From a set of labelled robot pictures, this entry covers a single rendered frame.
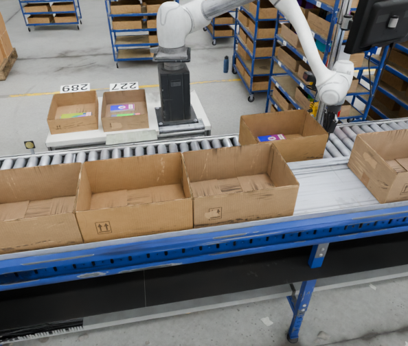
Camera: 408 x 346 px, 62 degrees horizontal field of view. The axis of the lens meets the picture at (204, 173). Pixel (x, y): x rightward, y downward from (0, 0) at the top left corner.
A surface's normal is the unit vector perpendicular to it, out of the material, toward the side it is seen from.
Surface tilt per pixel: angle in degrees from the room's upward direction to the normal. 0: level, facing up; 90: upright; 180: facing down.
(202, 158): 90
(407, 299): 0
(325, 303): 0
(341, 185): 0
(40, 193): 89
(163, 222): 90
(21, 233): 90
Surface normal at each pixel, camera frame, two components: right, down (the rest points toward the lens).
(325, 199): 0.00, -0.79
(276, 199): 0.20, 0.60
